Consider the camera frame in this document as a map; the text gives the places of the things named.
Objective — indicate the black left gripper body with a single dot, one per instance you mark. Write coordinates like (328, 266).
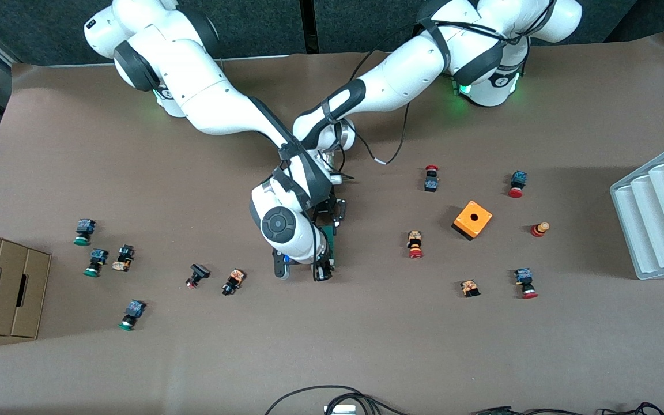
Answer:
(332, 211)

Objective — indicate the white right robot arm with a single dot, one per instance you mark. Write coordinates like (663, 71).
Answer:
(211, 98)

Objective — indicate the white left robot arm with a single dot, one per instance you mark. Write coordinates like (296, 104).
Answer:
(412, 63)

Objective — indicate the brown paper table cover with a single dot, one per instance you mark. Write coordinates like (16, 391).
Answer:
(309, 334)

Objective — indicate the red mushroom button orange block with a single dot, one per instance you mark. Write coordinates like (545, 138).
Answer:
(414, 237)

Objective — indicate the black push button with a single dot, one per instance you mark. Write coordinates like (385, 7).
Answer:
(199, 271)

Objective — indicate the red pushbutton black block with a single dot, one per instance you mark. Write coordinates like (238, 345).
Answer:
(431, 184)

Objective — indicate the orange black contact block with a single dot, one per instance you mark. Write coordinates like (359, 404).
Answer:
(470, 286)

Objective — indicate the green pushbutton blue block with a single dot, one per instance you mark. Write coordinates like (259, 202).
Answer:
(98, 255)
(85, 226)
(135, 308)

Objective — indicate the red mushroom button blue block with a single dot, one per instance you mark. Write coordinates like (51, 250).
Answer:
(523, 275)
(519, 177)

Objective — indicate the brown cardboard box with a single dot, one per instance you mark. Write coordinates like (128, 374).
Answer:
(6, 271)

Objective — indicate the grey ribbed tray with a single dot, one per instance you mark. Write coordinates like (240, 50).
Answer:
(655, 219)

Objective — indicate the orange button enclosure box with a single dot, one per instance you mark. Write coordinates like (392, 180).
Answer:
(464, 222)

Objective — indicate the black divider post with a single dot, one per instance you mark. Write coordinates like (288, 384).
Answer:
(309, 29)

